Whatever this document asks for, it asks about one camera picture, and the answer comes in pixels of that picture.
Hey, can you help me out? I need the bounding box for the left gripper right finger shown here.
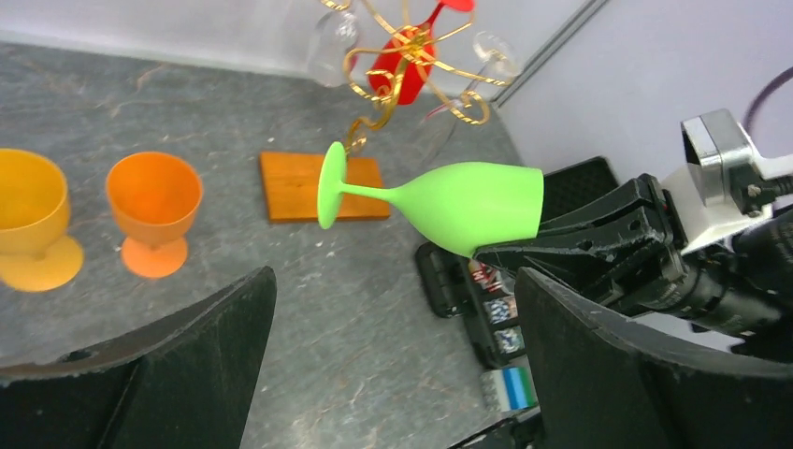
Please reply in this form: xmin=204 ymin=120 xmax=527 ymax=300
xmin=515 ymin=268 xmax=792 ymax=448

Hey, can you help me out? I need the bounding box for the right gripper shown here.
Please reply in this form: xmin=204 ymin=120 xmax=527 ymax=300
xmin=473 ymin=174 xmax=680 ymax=316

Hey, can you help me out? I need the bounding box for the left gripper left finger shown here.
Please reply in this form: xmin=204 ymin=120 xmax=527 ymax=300
xmin=1 ymin=267 xmax=277 ymax=448

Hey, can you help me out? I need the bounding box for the green wine glass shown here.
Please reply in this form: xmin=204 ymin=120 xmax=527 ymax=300
xmin=316 ymin=142 xmax=544 ymax=258

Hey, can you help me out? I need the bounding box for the orange wine glass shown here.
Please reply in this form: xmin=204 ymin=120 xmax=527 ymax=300
xmin=106 ymin=152 xmax=203 ymax=279

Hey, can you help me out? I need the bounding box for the yellow wine glass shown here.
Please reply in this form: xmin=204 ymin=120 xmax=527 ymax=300
xmin=1 ymin=148 xmax=84 ymax=293

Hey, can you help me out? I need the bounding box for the clear flute glass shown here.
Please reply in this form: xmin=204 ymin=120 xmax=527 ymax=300
xmin=414 ymin=31 xmax=519 ymax=167

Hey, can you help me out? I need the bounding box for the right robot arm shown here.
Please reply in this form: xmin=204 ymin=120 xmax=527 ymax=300
xmin=474 ymin=174 xmax=792 ymax=363

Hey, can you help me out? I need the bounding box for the red wine glass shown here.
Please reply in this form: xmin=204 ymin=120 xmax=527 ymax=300
xmin=367 ymin=0 xmax=476 ymax=106

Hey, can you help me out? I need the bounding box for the blue green brick stack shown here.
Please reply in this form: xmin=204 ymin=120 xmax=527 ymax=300
xmin=480 ymin=366 xmax=539 ymax=413

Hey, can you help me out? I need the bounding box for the black poker chip case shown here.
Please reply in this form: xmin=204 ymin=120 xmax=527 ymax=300
xmin=413 ymin=155 xmax=621 ymax=373

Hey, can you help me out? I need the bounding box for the clear glass back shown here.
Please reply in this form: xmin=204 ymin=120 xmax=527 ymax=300
xmin=306 ymin=6 xmax=361 ymax=88

